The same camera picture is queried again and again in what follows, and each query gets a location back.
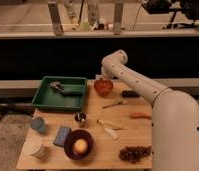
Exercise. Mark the orange carrot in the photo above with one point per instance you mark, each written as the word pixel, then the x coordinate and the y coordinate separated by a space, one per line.
pixel 140 115

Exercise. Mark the bunch of dark grapes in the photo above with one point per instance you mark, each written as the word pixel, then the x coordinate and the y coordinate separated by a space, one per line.
pixel 134 154

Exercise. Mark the blue sponge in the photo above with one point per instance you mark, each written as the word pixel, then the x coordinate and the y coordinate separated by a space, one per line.
pixel 61 136

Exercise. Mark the grey tool in tray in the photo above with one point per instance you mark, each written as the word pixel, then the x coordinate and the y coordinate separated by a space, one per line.
pixel 57 87

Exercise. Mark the black camera on stand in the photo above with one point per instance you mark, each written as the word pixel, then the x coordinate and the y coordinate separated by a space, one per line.
pixel 189 8

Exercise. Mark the small metal cup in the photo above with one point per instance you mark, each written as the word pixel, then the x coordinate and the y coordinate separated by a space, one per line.
pixel 80 118

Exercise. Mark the white stacked cups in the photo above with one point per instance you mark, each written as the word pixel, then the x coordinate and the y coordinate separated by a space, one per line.
pixel 34 147

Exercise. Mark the red bowl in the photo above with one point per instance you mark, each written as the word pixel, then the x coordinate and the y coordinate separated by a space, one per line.
pixel 103 90

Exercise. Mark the green plastic tray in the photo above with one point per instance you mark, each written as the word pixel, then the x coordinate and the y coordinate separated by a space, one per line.
pixel 46 99

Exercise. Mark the black rectangular block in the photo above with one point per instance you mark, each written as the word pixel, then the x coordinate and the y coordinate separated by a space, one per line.
pixel 129 94

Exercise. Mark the dark brown bowl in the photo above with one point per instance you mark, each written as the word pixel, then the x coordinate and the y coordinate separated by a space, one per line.
pixel 72 138

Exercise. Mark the blue cup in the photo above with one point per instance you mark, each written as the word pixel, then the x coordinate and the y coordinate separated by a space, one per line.
pixel 38 125

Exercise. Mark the light blue towel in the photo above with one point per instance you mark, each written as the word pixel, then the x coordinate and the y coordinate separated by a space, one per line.
pixel 104 82

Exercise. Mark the orange ball in bowl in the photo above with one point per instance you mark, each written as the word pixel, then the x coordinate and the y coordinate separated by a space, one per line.
pixel 80 146

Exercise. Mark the wooden spoon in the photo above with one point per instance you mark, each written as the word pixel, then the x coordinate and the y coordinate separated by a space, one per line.
pixel 121 102

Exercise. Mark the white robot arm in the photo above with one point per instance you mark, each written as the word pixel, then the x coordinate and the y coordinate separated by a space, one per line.
pixel 175 116

